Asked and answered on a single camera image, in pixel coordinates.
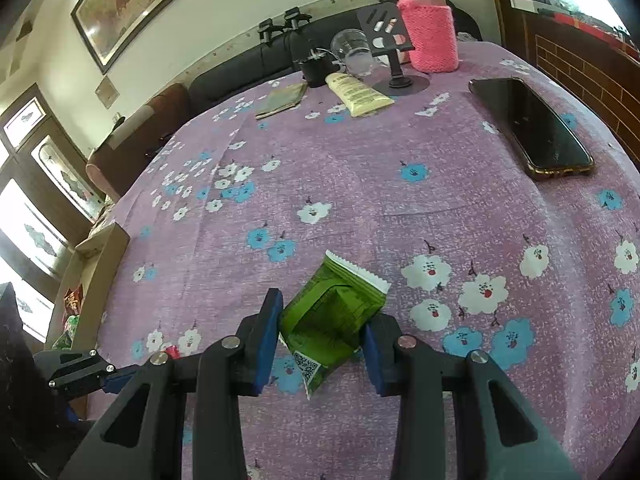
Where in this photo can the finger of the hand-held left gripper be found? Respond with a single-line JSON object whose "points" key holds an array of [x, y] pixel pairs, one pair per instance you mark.
{"points": [[75, 372]]}

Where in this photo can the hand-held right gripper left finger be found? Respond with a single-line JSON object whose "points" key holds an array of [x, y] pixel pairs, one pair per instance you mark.
{"points": [[265, 345]]}

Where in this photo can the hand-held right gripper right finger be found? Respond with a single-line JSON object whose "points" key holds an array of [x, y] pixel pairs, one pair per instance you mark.
{"points": [[374, 360]]}

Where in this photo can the small green pea packet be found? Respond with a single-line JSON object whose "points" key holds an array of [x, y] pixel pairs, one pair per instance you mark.
{"points": [[335, 315]]}

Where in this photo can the brown cardboard box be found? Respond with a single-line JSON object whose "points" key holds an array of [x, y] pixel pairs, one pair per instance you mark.
{"points": [[107, 260]]}

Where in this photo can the wooden glass-pane door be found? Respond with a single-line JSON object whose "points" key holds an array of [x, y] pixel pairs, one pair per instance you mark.
{"points": [[30, 210]]}

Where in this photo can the purple floral tablecloth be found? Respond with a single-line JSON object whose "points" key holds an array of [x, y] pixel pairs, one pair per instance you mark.
{"points": [[375, 185]]}

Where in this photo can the brown armchair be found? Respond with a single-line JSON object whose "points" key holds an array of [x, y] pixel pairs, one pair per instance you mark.
{"points": [[130, 160]]}

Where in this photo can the green booklet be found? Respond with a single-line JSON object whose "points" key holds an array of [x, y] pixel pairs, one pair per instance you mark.
{"points": [[282, 100]]}

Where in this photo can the black sofa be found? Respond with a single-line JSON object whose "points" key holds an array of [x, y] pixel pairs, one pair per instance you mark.
{"points": [[225, 85]]}

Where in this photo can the cream lotion tube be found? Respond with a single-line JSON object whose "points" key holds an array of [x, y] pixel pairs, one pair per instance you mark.
{"points": [[357, 94]]}

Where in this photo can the black pot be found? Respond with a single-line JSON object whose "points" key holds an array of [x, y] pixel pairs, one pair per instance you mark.
{"points": [[315, 72]]}

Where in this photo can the black phone stand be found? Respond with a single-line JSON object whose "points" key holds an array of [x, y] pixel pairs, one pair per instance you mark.
{"points": [[402, 84]]}

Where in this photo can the black smartphone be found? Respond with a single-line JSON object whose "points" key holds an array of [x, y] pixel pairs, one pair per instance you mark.
{"points": [[535, 127]]}

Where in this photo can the white round jar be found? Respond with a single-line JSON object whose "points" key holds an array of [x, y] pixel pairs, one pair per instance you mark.
{"points": [[361, 64]]}

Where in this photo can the clear plastic cup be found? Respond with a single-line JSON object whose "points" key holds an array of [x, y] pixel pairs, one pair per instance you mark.
{"points": [[347, 42]]}

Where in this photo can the black clamp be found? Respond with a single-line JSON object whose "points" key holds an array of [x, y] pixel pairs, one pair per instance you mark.
{"points": [[268, 31], [296, 17]]}

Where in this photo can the bottle with pink knit sleeve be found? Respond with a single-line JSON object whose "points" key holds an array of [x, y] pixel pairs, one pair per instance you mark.
{"points": [[430, 35]]}

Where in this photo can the wooden cabinet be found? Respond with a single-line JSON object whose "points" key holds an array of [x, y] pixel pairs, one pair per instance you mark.
{"points": [[565, 75]]}

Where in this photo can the wall plaque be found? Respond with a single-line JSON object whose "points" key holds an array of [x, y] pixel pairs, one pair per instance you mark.
{"points": [[107, 92]]}

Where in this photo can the framed wall painting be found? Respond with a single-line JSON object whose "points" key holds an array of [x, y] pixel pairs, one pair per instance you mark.
{"points": [[140, 5]]}

